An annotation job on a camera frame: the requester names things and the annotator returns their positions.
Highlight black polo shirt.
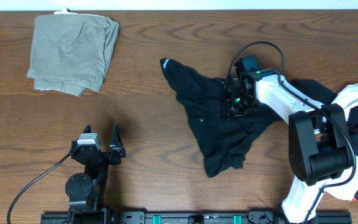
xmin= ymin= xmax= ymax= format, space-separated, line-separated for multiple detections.
xmin=159 ymin=57 xmax=337 ymax=179

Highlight right black cable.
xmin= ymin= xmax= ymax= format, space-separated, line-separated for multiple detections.
xmin=224 ymin=40 xmax=357 ymax=224

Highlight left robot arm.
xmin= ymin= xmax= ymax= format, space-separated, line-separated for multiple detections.
xmin=65 ymin=124 xmax=126 ymax=224

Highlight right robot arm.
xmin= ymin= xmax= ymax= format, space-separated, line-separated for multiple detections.
xmin=224 ymin=65 xmax=356 ymax=223

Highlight left black cable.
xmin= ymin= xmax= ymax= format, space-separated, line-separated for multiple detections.
xmin=6 ymin=152 xmax=73 ymax=224

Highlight black cable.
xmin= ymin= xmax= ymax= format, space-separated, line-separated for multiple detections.
xmin=224 ymin=40 xmax=357 ymax=224
xmin=6 ymin=152 xmax=73 ymax=224

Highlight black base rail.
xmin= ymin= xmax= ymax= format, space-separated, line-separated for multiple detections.
xmin=40 ymin=210 xmax=353 ymax=224

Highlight folded khaki trousers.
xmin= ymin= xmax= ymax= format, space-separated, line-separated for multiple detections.
xmin=27 ymin=9 xmax=119 ymax=96

